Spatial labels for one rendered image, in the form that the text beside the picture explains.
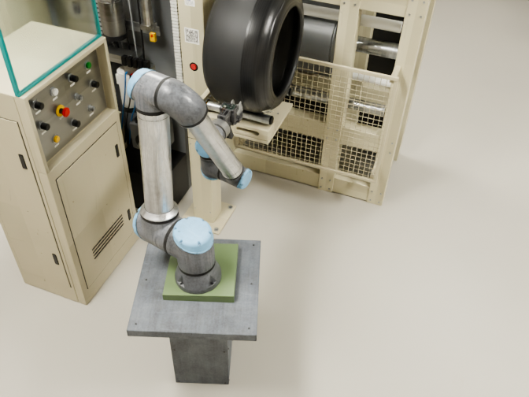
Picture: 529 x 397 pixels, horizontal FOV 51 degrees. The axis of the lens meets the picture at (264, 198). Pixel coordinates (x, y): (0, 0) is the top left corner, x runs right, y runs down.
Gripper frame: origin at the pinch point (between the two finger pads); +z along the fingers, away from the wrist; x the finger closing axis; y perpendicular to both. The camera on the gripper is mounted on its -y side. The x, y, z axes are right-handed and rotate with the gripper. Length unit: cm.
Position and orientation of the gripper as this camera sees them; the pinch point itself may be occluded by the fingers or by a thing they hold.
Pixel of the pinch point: (239, 107)
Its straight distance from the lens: 257.5
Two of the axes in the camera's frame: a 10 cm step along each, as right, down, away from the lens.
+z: 3.6, -6.2, 7.0
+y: 0.3, -7.4, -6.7
